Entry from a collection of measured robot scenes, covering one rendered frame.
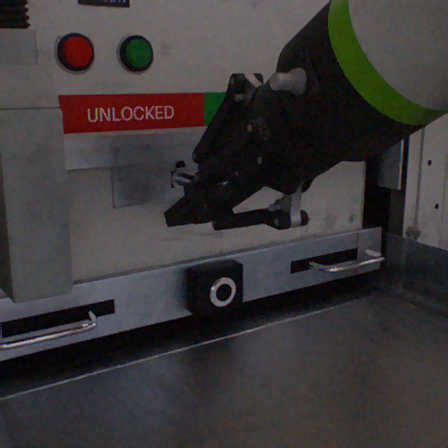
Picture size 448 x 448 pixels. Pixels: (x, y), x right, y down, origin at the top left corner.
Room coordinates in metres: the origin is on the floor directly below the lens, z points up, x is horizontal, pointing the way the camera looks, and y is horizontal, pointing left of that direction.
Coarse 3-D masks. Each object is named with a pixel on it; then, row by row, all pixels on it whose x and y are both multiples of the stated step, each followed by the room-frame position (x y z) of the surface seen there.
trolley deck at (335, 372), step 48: (240, 336) 0.61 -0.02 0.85; (288, 336) 0.61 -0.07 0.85; (336, 336) 0.61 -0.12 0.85; (384, 336) 0.61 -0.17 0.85; (432, 336) 0.61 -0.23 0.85; (96, 384) 0.50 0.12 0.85; (144, 384) 0.50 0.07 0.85; (192, 384) 0.50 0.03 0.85; (240, 384) 0.50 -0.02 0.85; (288, 384) 0.50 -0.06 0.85; (336, 384) 0.50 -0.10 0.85; (384, 384) 0.50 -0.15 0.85; (432, 384) 0.50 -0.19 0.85; (48, 432) 0.43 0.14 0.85; (96, 432) 0.43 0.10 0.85; (144, 432) 0.43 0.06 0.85; (192, 432) 0.43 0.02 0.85; (240, 432) 0.43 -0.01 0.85; (288, 432) 0.43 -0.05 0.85; (336, 432) 0.43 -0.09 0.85; (384, 432) 0.43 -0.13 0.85; (432, 432) 0.43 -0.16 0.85
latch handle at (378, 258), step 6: (366, 252) 0.76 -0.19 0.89; (372, 252) 0.75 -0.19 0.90; (378, 252) 0.75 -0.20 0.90; (372, 258) 0.72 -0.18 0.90; (378, 258) 0.72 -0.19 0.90; (306, 264) 0.71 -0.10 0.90; (312, 264) 0.70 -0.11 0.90; (318, 264) 0.70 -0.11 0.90; (348, 264) 0.70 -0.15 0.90; (354, 264) 0.70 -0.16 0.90; (360, 264) 0.70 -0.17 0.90; (366, 264) 0.71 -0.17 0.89; (372, 264) 0.72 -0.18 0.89; (324, 270) 0.69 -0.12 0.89; (330, 270) 0.68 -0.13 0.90; (336, 270) 0.69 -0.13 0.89; (342, 270) 0.69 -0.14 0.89
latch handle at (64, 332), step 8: (88, 312) 0.55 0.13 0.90; (96, 320) 0.53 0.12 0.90; (64, 328) 0.51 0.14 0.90; (72, 328) 0.51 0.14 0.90; (80, 328) 0.51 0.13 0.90; (88, 328) 0.52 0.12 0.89; (32, 336) 0.49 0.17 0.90; (40, 336) 0.49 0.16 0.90; (48, 336) 0.49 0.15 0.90; (56, 336) 0.50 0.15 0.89; (64, 336) 0.50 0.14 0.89; (0, 344) 0.48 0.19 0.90; (8, 344) 0.48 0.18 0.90; (16, 344) 0.48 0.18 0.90; (24, 344) 0.48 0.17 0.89; (32, 344) 0.49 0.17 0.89
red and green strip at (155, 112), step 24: (72, 96) 0.57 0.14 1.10; (96, 96) 0.58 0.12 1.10; (120, 96) 0.59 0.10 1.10; (144, 96) 0.61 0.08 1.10; (168, 96) 0.62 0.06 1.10; (192, 96) 0.64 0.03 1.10; (216, 96) 0.65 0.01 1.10; (72, 120) 0.56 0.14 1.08; (96, 120) 0.58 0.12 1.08; (120, 120) 0.59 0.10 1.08; (144, 120) 0.60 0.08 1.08; (168, 120) 0.62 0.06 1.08; (192, 120) 0.64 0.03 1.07
